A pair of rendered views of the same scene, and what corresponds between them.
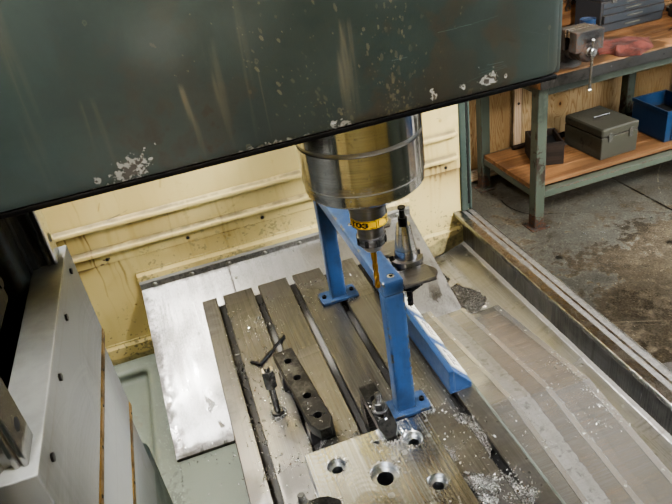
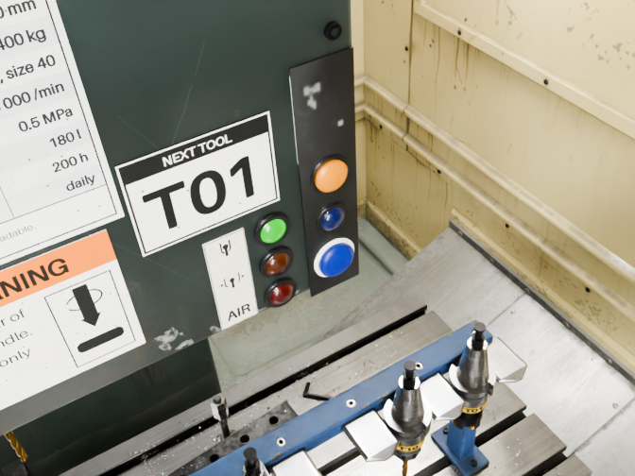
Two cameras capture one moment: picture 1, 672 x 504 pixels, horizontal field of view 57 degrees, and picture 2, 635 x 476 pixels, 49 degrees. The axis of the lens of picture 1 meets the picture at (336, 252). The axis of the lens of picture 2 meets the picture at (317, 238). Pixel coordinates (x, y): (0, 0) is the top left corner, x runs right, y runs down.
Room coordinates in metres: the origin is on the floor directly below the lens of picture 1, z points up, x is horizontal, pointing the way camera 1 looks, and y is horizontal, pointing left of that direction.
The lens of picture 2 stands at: (0.96, -0.56, 2.03)
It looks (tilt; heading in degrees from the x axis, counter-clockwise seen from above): 43 degrees down; 75
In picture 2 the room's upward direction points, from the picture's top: 4 degrees counter-clockwise
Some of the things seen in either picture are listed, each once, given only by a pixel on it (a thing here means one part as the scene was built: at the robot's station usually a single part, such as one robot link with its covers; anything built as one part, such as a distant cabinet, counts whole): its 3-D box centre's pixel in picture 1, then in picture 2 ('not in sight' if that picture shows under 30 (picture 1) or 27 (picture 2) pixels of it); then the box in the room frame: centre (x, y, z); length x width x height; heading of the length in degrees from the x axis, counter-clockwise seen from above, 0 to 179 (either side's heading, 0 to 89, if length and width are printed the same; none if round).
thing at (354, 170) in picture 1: (358, 139); not in sight; (0.74, -0.05, 1.56); 0.16 x 0.16 x 0.12
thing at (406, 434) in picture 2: not in sight; (407, 417); (1.19, -0.08, 1.21); 0.06 x 0.06 x 0.03
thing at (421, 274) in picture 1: (418, 275); not in sight; (0.93, -0.14, 1.21); 0.07 x 0.05 x 0.01; 103
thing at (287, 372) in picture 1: (304, 397); (232, 458); (0.96, 0.11, 0.93); 0.26 x 0.05 x 0.06; 18
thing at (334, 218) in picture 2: not in sight; (332, 218); (1.07, -0.19, 1.69); 0.02 x 0.01 x 0.02; 13
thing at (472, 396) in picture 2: not in sight; (471, 380); (1.30, -0.05, 1.21); 0.06 x 0.06 x 0.03
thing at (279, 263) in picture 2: not in sight; (277, 263); (1.03, -0.20, 1.67); 0.02 x 0.01 x 0.02; 13
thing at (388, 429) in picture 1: (380, 420); not in sight; (0.82, -0.03, 0.97); 0.13 x 0.03 x 0.15; 13
